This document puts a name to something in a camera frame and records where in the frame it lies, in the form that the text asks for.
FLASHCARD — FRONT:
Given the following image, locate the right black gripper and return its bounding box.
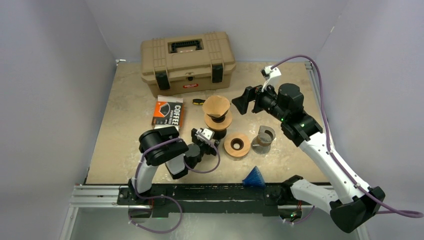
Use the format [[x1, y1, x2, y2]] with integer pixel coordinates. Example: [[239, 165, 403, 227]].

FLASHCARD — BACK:
[[232, 79, 288, 122]]

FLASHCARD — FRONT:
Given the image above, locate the wooden dripper ring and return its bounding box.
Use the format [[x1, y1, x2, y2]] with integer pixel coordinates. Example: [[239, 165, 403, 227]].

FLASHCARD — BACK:
[[203, 109, 233, 131], [223, 132, 251, 158]]

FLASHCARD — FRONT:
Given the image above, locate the brown paper coffee filter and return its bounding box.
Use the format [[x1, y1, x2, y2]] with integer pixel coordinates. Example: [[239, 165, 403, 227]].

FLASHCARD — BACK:
[[202, 95, 231, 118]]

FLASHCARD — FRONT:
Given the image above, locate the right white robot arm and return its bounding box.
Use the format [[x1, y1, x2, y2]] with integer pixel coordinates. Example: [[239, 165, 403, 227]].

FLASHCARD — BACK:
[[231, 83, 386, 233]]

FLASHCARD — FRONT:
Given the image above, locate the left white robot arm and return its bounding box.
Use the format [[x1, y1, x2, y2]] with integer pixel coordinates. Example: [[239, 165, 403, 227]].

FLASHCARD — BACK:
[[124, 126, 221, 205]]

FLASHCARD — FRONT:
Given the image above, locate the black yellow screwdriver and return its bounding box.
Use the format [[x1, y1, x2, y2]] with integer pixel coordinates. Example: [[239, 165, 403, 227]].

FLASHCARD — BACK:
[[192, 98, 206, 105]]

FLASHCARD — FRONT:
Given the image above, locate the tan plastic toolbox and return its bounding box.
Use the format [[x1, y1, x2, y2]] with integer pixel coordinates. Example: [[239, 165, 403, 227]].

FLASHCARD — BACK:
[[140, 31, 236, 97]]

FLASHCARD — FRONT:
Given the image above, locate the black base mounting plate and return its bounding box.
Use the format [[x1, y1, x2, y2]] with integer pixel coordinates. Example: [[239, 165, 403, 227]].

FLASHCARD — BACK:
[[117, 183, 310, 221]]

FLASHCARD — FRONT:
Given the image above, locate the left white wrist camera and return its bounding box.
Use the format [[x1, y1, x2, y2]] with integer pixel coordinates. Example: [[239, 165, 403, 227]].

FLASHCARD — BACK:
[[195, 128, 215, 143]]

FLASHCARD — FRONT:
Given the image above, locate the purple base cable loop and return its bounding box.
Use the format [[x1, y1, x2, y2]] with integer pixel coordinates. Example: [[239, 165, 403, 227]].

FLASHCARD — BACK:
[[127, 195, 184, 235]]

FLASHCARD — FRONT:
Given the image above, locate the aluminium frame rail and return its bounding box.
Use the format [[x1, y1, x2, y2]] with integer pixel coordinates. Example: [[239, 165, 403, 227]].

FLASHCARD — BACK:
[[67, 60, 370, 240]]

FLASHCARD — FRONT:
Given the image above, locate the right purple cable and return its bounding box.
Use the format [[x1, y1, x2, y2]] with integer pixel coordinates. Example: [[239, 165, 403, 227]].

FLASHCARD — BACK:
[[269, 54, 424, 220]]

